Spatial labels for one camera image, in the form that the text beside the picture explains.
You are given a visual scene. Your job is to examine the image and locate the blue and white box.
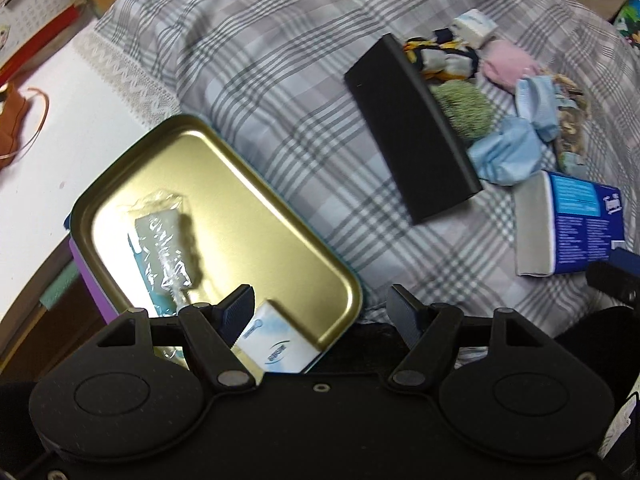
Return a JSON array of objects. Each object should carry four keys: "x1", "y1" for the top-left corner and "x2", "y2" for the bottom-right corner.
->
[{"x1": 514, "y1": 170, "x2": 627, "y2": 277}]

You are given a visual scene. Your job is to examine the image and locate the blue face mask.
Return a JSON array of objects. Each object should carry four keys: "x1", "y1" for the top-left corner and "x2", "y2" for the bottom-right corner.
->
[
  {"x1": 515, "y1": 75, "x2": 561, "y2": 142},
  {"x1": 467, "y1": 116, "x2": 543, "y2": 186}
]

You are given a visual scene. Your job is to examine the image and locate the clear plastic wrapped item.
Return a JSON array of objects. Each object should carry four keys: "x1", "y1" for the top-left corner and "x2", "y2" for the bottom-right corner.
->
[{"x1": 117, "y1": 187, "x2": 206, "y2": 311}]

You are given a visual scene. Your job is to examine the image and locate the pink cloth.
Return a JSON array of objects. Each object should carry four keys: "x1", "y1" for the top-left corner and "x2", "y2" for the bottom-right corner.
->
[{"x1": 475, "y1": 40, "x2": 543, "y2": 95}]

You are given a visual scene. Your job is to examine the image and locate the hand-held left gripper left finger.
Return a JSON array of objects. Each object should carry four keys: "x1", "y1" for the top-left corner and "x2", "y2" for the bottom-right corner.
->
[{"x1": 97, "y1": 284, "x2": 257, "y2": 392}]

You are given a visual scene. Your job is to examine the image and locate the brown pouch with orange strap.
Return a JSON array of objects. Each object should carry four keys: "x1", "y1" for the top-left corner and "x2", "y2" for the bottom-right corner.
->
[{"x1": 0, "y1": 85, "x2": 51, "y2": 171}]

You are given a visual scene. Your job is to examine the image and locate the gold metal tin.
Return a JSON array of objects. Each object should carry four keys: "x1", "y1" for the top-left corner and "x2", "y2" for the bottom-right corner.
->
[{"x1": 64, "y1": 114, "x2": 364, "y2": 376}]

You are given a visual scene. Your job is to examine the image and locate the white tissue pack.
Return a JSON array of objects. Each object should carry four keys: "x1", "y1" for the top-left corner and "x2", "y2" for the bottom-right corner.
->
[{"x1": 232, "y1": 300, "x2": 323, "y2": 375}]

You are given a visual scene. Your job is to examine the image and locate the small white box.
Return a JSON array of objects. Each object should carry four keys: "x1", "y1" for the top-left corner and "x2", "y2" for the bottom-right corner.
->
[{"x1": 452, "y1": 10, "x2": 498, "y2": 48}]

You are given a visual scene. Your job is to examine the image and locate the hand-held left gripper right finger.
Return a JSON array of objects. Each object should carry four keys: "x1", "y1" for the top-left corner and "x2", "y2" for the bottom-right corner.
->
[{"x1": 387, "y1": 284, "x2": 551, "y2": 391}]

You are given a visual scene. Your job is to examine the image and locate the black rectangular box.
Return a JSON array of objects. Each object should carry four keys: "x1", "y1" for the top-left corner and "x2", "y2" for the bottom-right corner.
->
[{"x1": 344, "y1": 33, "x2": 483, "y2": 225}]

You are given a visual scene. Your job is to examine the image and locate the colourful patterned socks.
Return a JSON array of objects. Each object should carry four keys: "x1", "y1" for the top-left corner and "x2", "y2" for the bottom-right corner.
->
[{"x1": 404, "y1": 27, "x2": 482, "y2": 83}]

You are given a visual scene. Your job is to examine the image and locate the floral patterned pouch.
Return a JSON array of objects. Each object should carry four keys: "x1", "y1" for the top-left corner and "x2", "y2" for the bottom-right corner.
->
[{"x1": 547, "y1": 74, "x2": 593, "y2": 173}]

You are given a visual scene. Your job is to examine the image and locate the grey plaid bed cover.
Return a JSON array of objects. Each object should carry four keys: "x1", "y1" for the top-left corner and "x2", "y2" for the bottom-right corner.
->
[{"x1": 95, "y1": 0, "x2": 640, "y2": 341}]

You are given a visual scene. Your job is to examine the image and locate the desk calendar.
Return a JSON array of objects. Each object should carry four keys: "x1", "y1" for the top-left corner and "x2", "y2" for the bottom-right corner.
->
[{"x1": 0, "y1": 0, "x2": 71, "y2": 68}]

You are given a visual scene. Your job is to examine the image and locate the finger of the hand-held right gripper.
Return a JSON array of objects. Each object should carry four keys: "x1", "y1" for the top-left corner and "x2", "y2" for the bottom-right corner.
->
[{"x1": 586, "y1": 247, "x2": 640, "y2": 307}]

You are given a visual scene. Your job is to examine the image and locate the colourful printed cushion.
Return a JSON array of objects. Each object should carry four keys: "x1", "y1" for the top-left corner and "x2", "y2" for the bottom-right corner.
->
[{"x1": 612, "y1": 2, "x2": 640, "y2": 48}]

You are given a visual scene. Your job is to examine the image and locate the white lace-edged tablecloth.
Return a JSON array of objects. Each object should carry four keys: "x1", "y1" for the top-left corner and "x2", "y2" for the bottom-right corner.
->
[{"x1": 0, "y1": 17, "x2": 183, "y2": 321}]

